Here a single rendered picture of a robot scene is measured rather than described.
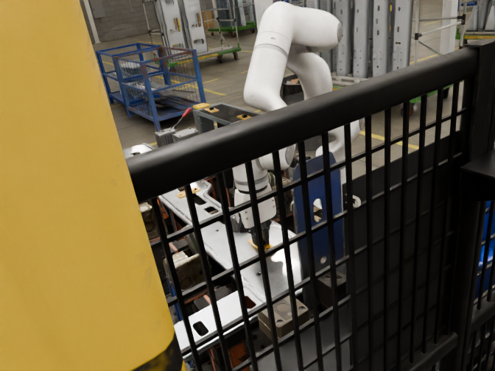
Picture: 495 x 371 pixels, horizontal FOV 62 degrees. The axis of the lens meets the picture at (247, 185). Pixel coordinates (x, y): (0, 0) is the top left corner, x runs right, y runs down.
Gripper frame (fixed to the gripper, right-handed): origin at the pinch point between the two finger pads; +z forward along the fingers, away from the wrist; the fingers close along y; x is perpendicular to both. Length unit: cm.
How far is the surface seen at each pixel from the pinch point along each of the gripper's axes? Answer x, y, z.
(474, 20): -370, -708, 55
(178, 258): -5.3, 21.4, -1.3
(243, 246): -4.0, 3.4, 3.2
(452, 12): -336, -589, 24
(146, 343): 68, 44, -48
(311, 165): 26.8, 2.4, -29.4
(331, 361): 41.0, 13.0, 0.4
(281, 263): 9.3, 0.6, 3.3
